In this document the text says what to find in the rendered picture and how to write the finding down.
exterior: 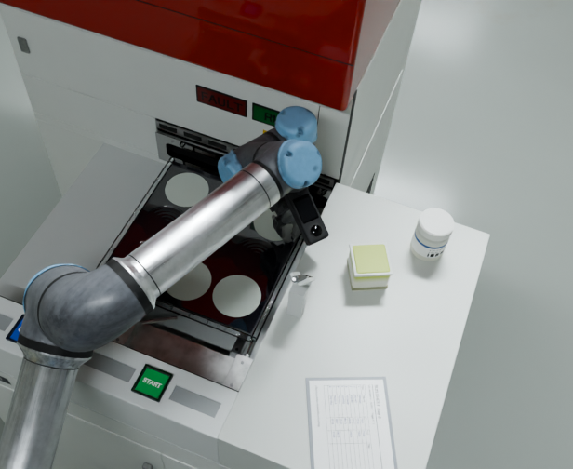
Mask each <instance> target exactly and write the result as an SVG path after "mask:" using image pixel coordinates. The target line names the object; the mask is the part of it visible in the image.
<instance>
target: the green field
mask: <svg viewBox="0 0 573 469"><path fill-rule="evenodd" d="M277 116H278V113H276V112H273V111H270V110H267V109H263V108H260V107H258V106H255V105H254V119H256V120H259V121H261V122H264V123H267V124H270V125H273V126H275V121H276V117H277Z"/></svg>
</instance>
